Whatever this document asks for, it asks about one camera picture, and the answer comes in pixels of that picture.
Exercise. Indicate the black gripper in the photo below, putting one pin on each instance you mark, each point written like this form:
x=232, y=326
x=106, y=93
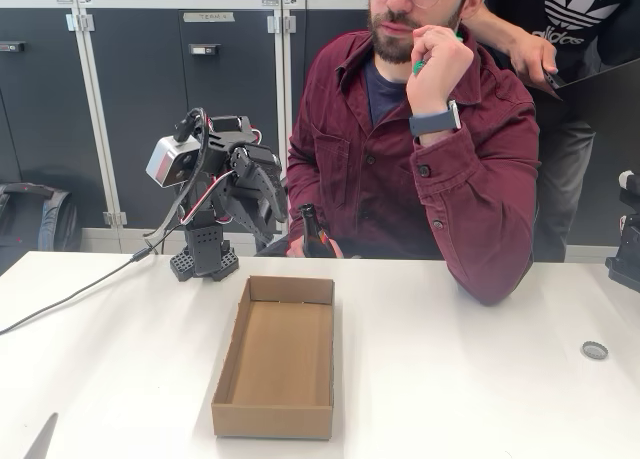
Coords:
x=254, y=175

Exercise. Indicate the brown glass beer bottle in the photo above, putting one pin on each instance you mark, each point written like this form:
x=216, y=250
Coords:
x=312, y=239

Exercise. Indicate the green edding permanent marker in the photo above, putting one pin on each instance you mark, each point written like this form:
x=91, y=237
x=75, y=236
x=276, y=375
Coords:
x=418, y=67

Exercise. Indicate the black smartphone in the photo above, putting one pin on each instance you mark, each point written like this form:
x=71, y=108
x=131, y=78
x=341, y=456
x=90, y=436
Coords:
x=555, y=80

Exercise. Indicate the black laptop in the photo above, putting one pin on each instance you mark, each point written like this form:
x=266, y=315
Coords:
x=610, y=99

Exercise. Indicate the standing person right forearm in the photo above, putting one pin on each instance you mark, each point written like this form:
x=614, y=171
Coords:
x=495, y=34

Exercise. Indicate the seated man left forearm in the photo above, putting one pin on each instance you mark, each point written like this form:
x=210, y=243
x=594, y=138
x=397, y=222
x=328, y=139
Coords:
x=475, y=219

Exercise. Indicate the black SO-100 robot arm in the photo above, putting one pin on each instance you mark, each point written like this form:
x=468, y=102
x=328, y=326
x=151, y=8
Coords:
x=205, y=249

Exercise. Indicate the black idle robot arm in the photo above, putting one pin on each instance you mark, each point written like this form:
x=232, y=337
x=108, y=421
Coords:
x=627, y=259

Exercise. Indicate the person in black adidas hoodie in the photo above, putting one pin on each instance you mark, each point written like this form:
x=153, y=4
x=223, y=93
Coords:
x=590, y=9

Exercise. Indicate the seated man right hand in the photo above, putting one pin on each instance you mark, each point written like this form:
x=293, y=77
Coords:
x=296, y=248

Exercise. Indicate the seated man left hand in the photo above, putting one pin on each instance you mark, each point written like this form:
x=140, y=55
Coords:
x=440, y=69

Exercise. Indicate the standing person right hand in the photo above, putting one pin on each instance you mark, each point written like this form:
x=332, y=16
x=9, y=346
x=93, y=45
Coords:
x=535, y=61

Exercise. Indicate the man in maroon shirt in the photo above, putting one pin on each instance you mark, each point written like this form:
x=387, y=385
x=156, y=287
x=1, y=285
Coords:
x=360, y=154

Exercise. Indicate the open brown cardboard box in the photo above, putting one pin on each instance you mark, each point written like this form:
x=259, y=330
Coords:
x=280, y=349

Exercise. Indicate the grey tape team label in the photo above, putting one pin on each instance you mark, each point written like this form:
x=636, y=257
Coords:
x=209, y=17

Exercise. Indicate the grey smartwatch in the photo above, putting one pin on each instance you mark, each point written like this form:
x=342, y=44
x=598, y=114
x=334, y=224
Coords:
x=432, y=121

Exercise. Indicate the grey black backpack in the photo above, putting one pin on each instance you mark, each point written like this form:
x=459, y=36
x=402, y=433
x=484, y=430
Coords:
x=40, y=219

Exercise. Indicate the silver bottle cap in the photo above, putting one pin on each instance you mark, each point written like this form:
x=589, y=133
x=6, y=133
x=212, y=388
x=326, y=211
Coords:
x=594, y=350

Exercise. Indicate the white gripper camera box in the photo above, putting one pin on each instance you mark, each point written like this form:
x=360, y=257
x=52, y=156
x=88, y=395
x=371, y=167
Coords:
x=167, y=161

